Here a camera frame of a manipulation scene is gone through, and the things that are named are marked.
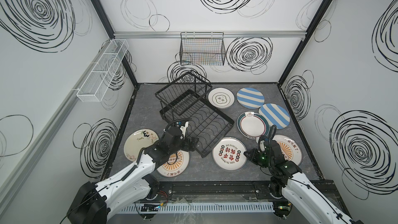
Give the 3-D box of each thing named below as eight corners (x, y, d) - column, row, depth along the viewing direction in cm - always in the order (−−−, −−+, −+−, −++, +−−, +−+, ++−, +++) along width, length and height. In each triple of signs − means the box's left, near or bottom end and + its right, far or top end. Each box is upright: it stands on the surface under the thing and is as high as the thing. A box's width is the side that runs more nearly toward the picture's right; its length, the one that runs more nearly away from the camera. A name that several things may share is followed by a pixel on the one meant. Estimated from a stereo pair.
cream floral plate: (118, 146, 91) (116, 145, 89) (145, 124, 100) (144, 122, 98) (132, 163, 85) (131, 162, 83) (160, 138, 94) (159, 136, 92)
